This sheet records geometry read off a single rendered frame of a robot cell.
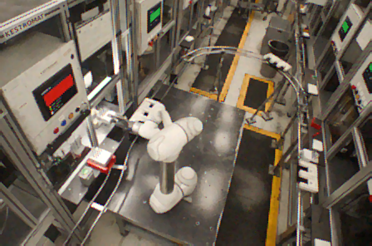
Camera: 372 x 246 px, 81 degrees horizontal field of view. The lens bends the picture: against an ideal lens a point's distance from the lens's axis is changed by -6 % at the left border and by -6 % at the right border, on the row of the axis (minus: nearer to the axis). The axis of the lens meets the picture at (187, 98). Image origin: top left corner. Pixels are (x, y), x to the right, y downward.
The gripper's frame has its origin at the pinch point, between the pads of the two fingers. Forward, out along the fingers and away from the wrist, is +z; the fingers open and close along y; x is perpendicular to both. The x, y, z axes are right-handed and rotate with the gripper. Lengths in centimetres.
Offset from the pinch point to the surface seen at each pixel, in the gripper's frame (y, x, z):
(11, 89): 76, 59, 1
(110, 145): -12.8, 15.2, -6.7
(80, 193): -13, 57, -10
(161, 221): -36, 45, -64
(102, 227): -104, 51, -8
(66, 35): 83, 23, 2
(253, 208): -102, -24, -146
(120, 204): -36, 46, -32
